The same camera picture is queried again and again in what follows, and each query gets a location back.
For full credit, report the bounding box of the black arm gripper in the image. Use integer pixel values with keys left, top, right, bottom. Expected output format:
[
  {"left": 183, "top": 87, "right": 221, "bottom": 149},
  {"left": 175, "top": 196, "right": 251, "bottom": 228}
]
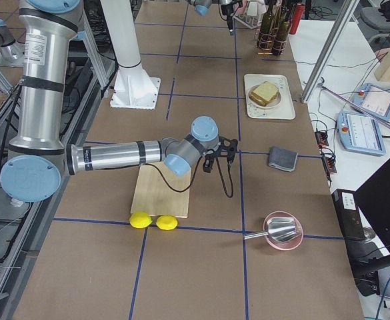
[{"left": 219, "top": 0, "right": 243, "bottom": 35}]

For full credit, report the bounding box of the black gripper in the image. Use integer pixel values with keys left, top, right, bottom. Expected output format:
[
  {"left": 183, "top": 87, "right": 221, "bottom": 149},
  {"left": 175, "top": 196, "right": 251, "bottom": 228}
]
[{"left": 203, "top": 136, "right": 238, "bottom": 173}]

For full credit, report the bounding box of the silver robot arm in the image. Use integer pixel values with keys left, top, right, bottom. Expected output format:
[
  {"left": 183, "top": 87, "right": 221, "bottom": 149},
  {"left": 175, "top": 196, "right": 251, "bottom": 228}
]
[
  {"left": 0, "top": 1, "right": 237, "bottom": 203},
  {"left": 187, "top": 0, "right": 243, "bottom": 36}
]

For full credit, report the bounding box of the cream bear serving tray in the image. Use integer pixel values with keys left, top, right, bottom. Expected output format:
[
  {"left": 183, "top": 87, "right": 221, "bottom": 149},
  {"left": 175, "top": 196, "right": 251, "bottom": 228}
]
[{"left": 244, "top": 74, "right": 295, "bottom": 120}]

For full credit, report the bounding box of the dark green wine bottle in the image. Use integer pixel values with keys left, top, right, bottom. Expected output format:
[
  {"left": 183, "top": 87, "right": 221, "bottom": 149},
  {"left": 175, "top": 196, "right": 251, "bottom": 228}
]
[{"left": 257, "top": 0, "right": 275, "bottom": 49}]

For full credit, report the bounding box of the folded grey cloth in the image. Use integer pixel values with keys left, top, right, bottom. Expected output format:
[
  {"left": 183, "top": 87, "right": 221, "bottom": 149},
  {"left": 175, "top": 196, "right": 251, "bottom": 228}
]
[{"left": 268, "top": 146, "right": 299, "bottom": 172}]

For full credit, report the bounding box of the red bottle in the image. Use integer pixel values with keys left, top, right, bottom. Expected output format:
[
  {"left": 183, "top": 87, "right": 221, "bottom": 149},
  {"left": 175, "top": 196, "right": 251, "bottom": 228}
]
[{"left": 289, "top": 3, "right": 305, "bottom": 35}]

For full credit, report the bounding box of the wooden cutting board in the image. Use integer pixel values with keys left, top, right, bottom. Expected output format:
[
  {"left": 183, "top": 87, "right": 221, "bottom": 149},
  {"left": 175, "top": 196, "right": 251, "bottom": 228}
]
[{"left": 130, "top": 165, "right": 189, "bottom": 218}]

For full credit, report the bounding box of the yellow lemon right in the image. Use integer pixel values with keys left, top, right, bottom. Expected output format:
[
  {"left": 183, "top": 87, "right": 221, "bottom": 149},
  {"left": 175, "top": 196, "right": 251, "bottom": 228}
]
[{"left": 156, "top": 215, "right": 178, "bottom": 231}]

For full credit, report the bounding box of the yellow lemon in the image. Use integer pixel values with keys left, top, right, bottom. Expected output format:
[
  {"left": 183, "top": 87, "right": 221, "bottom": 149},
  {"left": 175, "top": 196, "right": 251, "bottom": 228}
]
[
  {"left": 129, "top": 211, "right": 153, "bottom": 229},
  {"left": 156, "top": 215, "right": 178, "bottom": 231}
]

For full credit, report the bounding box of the metal scoop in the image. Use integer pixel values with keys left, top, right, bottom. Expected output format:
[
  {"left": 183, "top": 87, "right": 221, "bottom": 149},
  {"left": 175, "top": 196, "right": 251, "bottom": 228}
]
[{"left": 243, "top": 217, "right": 301, "bottom": 243}]

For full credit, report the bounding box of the pink bowl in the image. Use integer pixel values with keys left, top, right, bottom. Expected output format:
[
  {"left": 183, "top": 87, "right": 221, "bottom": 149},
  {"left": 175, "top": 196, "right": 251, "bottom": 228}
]
[{"left": 263, "top": 211, "right": 304, "bottom": 251}]

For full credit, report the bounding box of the yellow lemon left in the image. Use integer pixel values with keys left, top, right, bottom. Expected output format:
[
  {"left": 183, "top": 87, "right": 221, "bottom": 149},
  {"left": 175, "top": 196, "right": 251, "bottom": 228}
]
[{"left": 129, "top": 211, "right": 153, "bottom": 229}]

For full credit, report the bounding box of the black computer box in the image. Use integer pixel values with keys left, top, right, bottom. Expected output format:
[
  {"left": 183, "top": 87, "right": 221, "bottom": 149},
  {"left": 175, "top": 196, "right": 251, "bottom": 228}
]
[{"left": 332, "top": 189, "right": 365, "bottom": 241}]

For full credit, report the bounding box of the blue teach pendant near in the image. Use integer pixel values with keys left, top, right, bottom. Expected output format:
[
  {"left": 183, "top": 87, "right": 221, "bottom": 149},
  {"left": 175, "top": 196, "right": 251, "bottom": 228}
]
[{"left": 337, "top": 111, "right": 386, "bottom": 156}]

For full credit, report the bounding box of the blue teach pendant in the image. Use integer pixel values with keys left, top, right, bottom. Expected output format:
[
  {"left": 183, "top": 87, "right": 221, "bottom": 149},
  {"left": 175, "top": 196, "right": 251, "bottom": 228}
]
[
  {"left": 352, "top": 83, "right": 390, "bottom": 120},
  {"left": 337, "top": 111, "right": 386, "bottom": 156}
]

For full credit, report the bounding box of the blue teach pendant far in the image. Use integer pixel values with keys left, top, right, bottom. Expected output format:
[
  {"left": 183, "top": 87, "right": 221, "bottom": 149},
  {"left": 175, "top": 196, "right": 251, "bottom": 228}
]
[{"left": 352, "top": 83, "right": 390, "bottom": 120}]

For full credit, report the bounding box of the black monitor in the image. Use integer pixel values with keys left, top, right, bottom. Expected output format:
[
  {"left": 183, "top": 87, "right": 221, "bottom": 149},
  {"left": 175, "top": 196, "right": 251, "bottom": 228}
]
[{"left": 351, "top": 158, "right": 390, "bottom": 277}]

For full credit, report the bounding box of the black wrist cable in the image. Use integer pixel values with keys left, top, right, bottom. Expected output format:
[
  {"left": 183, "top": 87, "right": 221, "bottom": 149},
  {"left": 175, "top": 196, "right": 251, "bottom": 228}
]
[{"left": 146, "top": 155, "right": 235, "bottom": 199}]

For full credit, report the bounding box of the copper wire bottle rack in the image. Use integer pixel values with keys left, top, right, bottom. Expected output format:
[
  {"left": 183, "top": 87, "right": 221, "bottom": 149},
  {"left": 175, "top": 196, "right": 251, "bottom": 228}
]
[{"left": 256, "top": 27, "right": 287, "bottom": 56}]

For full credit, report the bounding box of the aluminium frame post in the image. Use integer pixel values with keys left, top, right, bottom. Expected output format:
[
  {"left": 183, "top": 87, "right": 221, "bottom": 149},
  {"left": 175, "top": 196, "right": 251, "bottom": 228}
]
[{"left": 301, "top": 0, "right": 359, "bottom": 103}]

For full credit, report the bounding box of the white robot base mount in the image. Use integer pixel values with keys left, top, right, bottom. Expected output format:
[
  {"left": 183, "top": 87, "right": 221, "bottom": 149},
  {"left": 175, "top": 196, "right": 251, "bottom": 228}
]
[{"left": 101, "top": 0, "right": 161, "bottom": 110}]

